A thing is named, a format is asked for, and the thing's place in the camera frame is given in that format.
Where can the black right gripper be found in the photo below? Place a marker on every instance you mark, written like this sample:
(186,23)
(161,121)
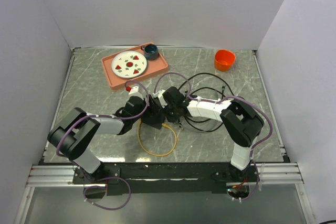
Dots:
(172,119)

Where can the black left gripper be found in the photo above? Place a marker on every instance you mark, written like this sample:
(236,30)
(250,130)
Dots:
(154,106)

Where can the black network switch box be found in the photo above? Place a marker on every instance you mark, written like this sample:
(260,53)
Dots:
(153,118)

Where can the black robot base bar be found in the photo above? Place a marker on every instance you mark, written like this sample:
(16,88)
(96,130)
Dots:
(141,178)

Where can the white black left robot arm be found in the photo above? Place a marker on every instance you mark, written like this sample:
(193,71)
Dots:
(73,134)

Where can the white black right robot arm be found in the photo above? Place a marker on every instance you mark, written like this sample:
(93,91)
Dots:
(242,122)

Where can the pink rectangular tray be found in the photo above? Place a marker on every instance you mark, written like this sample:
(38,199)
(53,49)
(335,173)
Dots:
(154,68)

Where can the white plate with strawberries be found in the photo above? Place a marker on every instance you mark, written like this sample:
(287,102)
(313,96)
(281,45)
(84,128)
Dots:
(129,64)

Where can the dark blue mug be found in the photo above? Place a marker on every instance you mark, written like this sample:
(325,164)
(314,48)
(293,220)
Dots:
(150,51)

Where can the orange plastic cup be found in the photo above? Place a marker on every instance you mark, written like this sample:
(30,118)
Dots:
(223,60)

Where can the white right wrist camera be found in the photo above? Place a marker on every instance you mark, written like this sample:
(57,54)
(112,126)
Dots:
(159,96)

